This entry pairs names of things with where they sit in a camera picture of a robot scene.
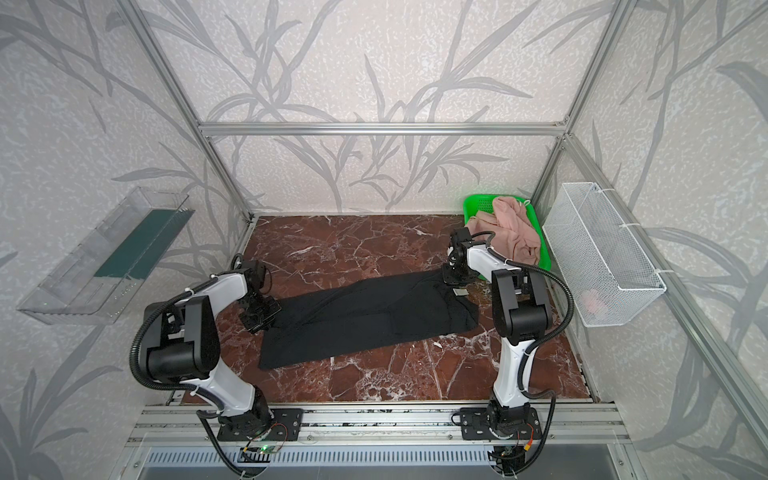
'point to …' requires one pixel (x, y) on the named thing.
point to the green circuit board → (267, 449)
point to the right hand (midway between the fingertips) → (452, 272)
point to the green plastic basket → (475, 203)
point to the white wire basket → (604, 277)
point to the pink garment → (514, 236)
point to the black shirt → (366, 314)
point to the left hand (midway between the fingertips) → (278, 313)
